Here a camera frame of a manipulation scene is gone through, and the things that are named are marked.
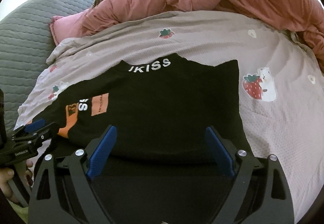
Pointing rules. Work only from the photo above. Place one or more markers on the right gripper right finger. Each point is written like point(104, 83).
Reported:
point(259, 193)

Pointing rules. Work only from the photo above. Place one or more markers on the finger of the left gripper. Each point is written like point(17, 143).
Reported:
point(34, 126)

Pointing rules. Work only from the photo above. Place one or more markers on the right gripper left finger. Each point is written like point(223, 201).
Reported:
point(62, 191)

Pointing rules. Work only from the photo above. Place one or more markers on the black printed sweater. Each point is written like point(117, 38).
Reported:
point(160, 168)

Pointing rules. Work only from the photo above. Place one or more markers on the person's left hand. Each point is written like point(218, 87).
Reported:
point(7, 174)

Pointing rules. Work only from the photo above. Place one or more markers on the grey quilted headboard cushion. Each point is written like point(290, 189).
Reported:
point(26, 43)

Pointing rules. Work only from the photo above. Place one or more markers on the beige strawberry print bedsheet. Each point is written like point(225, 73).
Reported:
point(288, 119)

